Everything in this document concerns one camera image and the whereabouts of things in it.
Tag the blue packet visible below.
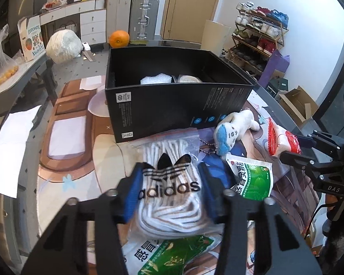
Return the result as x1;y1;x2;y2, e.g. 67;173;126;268
202;157;239;190

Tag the beige door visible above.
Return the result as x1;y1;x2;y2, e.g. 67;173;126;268
161;0;225;41

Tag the white plastic-wrapped bundle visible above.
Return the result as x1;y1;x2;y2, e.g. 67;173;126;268
46;30;82;64

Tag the metal ball chain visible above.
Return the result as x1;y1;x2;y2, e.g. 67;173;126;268
199;137;219;156

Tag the printed fruit carton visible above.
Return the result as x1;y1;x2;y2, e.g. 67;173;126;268
18;15;46;63

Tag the grey side table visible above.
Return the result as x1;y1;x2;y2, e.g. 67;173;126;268
0;51;57;127

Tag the red and white packet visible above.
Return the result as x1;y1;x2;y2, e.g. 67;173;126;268
266;117;302;157

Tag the bag of white shoelaces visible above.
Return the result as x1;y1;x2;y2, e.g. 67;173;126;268
128;128;227;239

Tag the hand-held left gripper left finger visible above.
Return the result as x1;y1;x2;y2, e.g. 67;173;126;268
21;162;150;275

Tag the beige suitcase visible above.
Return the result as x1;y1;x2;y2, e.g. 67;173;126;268
107;0;132;39

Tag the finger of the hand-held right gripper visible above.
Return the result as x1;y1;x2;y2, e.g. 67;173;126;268
279;151;319;175
297;130;344;157

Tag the white foam wrap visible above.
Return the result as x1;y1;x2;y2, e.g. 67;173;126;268
140;74;173;85

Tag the small white stand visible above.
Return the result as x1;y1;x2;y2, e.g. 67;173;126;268
82;42;96;63

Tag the plastic bag of small oranges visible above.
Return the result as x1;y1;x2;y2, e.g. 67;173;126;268
0;24;19;92

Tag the white plate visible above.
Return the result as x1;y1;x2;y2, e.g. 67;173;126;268
87;89;111;117

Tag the orange fruit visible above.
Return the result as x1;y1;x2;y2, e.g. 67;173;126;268
109;30;130;49

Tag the white and blue plush toy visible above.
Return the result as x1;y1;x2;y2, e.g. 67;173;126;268
214;109;261;156

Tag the small white paper sheet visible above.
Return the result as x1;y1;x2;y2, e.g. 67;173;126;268
80;75;106;90

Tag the white desk with drawers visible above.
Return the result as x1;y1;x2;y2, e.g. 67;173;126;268
39;0;107;44

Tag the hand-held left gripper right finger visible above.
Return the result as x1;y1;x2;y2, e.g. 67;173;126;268
197;163;323;275

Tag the silver suitcase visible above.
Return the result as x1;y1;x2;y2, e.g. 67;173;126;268
130;0;160;41

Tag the purple bag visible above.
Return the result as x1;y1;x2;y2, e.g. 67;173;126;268
259;50;291;88

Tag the dark green box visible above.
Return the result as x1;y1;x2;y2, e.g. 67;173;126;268
268;77;289;97

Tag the red and white plastic bag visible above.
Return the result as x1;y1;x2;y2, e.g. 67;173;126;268
44;0;68;11

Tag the black cardboard box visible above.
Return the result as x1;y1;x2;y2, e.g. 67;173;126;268
105;47;254;144

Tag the green medicine packet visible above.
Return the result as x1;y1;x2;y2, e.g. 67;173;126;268
122;233;225;275
225;153;275;201

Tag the white board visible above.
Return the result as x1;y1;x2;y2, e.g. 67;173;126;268
201;20;231;55

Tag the white wrapped item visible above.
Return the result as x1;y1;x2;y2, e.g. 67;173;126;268
176;74;203;83

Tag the large white paper sheet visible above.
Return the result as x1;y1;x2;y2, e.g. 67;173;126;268
0;104;42;199

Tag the black cable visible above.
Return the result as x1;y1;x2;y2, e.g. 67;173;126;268
303;203;331;237

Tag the open brown cardboard box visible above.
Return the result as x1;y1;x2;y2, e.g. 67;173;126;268
278;86;319;128

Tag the printed table mat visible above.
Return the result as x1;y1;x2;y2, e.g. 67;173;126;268
37;77;314;275

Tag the shoe rack with shoes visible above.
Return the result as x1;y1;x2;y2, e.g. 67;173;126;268
228;2;290;77

